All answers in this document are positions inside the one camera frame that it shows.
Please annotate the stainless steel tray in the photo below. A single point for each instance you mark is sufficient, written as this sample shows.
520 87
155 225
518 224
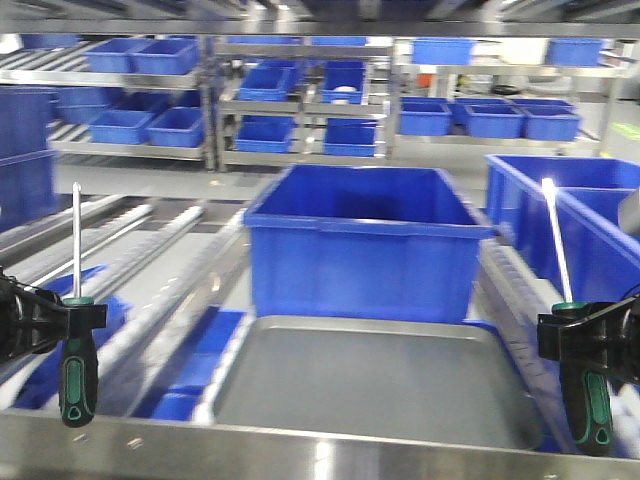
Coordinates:
424 381

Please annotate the blue bin right rear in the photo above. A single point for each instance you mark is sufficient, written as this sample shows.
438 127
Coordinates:
517 207

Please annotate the blue bin behind tray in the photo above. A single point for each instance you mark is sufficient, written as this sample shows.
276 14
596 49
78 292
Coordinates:
364 242

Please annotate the cross screwdriver green black handle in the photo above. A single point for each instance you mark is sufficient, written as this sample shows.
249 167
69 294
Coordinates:
79 381

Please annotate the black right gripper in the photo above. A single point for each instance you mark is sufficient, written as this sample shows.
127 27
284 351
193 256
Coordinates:
604 337

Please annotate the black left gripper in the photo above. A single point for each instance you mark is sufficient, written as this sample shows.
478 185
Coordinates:
33 322

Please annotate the blue bin right front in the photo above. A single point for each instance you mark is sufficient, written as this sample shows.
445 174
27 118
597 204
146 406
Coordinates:
603 260

